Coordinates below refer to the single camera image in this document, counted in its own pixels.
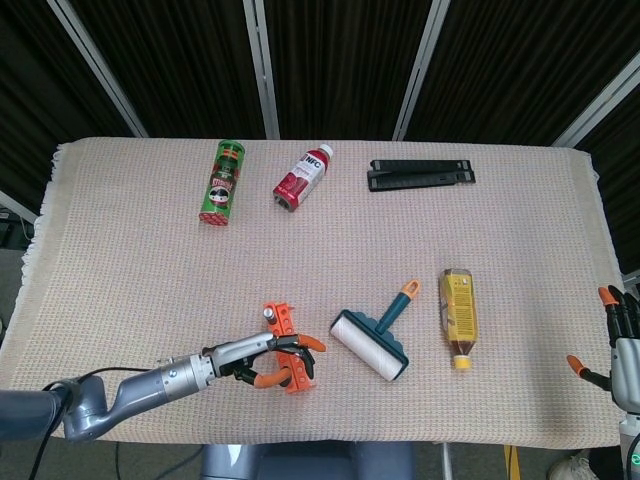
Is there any yellow label tea bottle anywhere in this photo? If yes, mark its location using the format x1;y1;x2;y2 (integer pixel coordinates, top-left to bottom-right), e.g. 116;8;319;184
438;268;480;371

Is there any orange screwdriver holder rack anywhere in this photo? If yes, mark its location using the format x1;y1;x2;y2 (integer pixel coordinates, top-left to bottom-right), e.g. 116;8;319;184
263;299;317;395

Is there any green Pringles can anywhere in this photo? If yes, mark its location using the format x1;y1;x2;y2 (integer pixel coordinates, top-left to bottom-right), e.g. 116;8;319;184
198;139;247;229

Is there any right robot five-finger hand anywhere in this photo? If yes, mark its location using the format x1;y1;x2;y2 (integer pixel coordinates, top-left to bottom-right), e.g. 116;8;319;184
566;285;640;416

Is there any white metal frame post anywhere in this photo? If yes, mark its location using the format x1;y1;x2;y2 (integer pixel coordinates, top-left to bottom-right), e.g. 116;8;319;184
47;0;150;139
243;0;280;140
0;188;40;222
392;0;451;142
552;62;640;149

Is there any white shoe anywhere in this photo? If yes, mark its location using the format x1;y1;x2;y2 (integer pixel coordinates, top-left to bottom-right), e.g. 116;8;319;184
547;448;601;480

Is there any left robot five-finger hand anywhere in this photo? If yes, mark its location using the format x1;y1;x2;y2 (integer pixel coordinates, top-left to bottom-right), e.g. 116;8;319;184
202;332;327;391

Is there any black folding laptop stand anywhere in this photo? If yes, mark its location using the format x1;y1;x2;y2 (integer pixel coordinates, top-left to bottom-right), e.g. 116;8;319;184
367;158;477;193

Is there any dark brown pleated curtain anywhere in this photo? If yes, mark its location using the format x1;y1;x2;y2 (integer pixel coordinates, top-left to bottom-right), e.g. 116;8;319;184
0;0;640;276

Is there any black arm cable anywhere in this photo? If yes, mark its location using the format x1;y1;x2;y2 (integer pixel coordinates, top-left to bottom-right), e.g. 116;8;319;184
29;367;151;480

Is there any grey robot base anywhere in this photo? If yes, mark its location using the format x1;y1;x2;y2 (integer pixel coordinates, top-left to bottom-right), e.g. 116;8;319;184
199;442;416;480

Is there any beige woven tablecloth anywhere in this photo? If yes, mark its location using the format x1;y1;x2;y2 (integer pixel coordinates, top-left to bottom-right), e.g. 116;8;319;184
0;137;629;447

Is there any red NFC juice bottle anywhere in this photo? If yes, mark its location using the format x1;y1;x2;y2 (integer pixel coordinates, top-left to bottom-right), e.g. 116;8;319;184
272;143;335;214

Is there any teal lint roller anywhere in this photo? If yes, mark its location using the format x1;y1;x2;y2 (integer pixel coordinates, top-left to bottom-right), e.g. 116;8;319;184
329;278;422;384

